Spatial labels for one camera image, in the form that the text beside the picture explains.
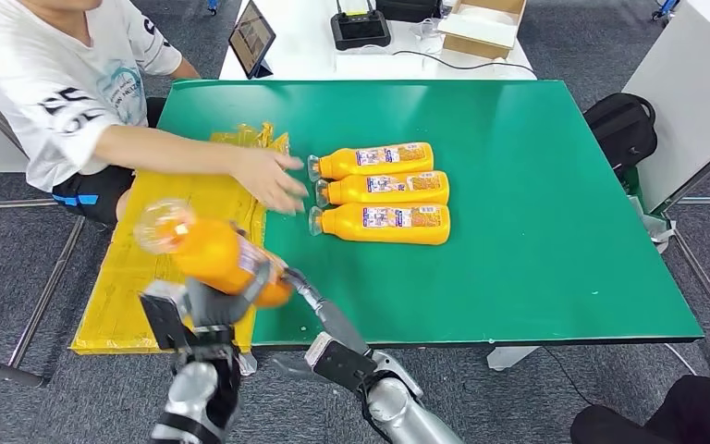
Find black desk cable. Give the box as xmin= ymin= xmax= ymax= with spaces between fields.
xmin=393 ymin=50 xmax=539 ymax=80

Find black floor cable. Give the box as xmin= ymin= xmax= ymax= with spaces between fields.
xmin=541 ymin=347 xmax=598 ymax=402

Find black tablet on stand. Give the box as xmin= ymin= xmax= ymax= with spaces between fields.
xmin=227 ymin=0 xmax=277 ymax=80

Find person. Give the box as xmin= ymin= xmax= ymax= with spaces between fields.
xmin=0 ymin=0 xmax=311 ymax=225
xmin=570 ymin=375 xmax=710 ymax=444

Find white table leg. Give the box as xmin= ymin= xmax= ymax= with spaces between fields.
xmin=486 ymin=346 xmax=541 ymax=373

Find clear plastic bag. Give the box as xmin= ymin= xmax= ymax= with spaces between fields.
xmin=412 ymin=18 xmax=448 ymax=56

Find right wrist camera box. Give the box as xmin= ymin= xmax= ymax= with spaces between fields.
xmin=303 ymin=332 xmax=379 ymax=393

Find open cardboard box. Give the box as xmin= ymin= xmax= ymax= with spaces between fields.
xmin=437 ymin=0 xmax=528 ymax=61

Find black case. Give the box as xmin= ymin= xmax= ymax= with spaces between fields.
xmin=376 ymin=0 xmax=443 ymax=24

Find metal chair frame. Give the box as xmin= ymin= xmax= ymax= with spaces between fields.
xmin=0 ymin=104 xmax=115 ymax=389

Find person's right hand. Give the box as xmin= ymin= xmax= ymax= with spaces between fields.
xmin=229 ymin=146 xmax=311 ymax=216

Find metal table frame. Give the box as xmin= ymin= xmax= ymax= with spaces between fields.
xmin=661 ymin=129 xmax=710 ymax=393

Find orange detergent bottle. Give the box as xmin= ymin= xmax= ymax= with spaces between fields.
xmin=134 ymin=197 xmax=295 ymax=310
xmin=314 ymin=170 xmax=451 ymax=208
xmin=307 ymin=203 xmax=452 ymax=246
xmin=307 ymin=142 xmax=435 ymax=183

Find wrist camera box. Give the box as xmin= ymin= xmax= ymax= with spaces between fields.
xmin=139 ymin=280 xmax=190 ymax=352
xmin=303 ymin=332 xmax=379 ymax=393

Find black router with antennas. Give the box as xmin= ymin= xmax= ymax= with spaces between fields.
xmin=330 ymin=0 xmax=392 ymax=52

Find green bag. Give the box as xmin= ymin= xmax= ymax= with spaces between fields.
xmin=621 ymin=166 xmax=647 ymax=213

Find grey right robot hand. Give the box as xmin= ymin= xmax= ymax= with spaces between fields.
xmin=271 ymin=267 xmax=373 ymax=382

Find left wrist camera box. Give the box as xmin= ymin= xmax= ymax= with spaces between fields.
xmin=139 ymin=280 xmax=190 ymax=352

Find black backpack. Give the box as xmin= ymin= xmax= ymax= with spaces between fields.
xmin=583 ymin=92 xmax=659 ymax=176

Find white plastic wrapping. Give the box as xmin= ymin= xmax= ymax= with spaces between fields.
xmin=633 ymin=195 xmax=678 ymax=255

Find white table panel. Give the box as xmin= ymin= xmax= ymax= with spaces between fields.
xmin=622 ymin=0 xmax=710 ymax=216

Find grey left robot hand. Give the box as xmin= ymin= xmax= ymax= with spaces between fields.
xmin=184 ymin=260 xmax=274 ymax=329

